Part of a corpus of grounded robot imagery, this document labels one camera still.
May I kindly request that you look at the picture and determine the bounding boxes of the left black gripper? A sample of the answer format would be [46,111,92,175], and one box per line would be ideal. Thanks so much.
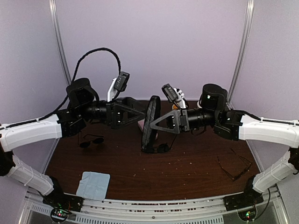
[78,96,150,129]

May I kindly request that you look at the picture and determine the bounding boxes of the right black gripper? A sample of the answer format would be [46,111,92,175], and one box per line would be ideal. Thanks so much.
[148,107,219,134]

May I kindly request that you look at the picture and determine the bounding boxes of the black glasses case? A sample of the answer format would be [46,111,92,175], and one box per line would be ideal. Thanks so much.
[141,95,161,154]

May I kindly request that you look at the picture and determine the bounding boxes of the black sunglasses dark lenses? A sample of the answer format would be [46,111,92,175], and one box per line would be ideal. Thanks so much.
[141,135,177,154]

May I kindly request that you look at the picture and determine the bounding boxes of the blue cleaning cloth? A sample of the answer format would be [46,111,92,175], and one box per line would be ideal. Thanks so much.
[76,171,110,201]

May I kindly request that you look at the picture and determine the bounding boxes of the pink glasses case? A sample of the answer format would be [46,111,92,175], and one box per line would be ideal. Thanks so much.
[137,119,158,141]

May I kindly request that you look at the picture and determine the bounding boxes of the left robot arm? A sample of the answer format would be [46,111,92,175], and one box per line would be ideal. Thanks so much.
[0,75,145,207]

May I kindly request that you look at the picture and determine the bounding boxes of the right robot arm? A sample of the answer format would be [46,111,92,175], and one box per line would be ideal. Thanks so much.
[142,84,299,206]

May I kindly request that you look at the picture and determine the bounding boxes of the patterned mug yellow inside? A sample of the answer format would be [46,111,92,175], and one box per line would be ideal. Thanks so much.
[172,104,178,110]

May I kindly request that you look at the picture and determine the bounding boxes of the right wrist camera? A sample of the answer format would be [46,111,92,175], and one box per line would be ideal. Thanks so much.
[162,84,189,109]

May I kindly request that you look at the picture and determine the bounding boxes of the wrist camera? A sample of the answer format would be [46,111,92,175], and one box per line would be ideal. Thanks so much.
[162,84,189,109]
[107,71,130,102]

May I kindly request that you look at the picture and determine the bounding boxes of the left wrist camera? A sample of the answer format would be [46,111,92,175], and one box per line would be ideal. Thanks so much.
[107,71,130,102]

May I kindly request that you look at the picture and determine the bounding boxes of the thin black frame glasses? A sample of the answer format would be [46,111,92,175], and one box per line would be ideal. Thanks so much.
[78,134,104,148]

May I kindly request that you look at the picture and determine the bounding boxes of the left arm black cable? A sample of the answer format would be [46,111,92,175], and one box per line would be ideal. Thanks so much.
[0,48,122,131]

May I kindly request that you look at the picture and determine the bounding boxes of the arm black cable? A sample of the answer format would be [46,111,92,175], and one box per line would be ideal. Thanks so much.
[0,48,122,131]
[242,111,299,210]

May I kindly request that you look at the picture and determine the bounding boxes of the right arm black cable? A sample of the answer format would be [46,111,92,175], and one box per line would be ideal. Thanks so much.
[242,111,299,210]

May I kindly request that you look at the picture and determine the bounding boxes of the tortoise frame glasses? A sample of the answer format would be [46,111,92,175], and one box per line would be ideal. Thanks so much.
[217,148,252,182]

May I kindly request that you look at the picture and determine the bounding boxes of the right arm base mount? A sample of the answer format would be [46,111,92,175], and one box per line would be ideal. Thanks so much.
[223,186,263,223]

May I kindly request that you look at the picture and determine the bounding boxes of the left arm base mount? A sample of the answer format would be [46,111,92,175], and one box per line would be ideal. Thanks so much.
[42,179,84,221]

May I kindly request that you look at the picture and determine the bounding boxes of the left aluminium frame post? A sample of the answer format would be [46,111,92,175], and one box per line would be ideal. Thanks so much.
[48,0,73,84]

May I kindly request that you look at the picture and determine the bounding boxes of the aluminium frame post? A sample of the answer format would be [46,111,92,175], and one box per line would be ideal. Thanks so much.
[227,0,255,105]
[48,0,73,84]

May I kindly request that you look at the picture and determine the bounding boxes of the right aluminium frame post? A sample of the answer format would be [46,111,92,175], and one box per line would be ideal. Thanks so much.
[227,0,255,105]

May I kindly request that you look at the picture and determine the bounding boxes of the front aluminium rail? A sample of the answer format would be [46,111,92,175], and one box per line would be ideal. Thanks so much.
[23,184,288,224]

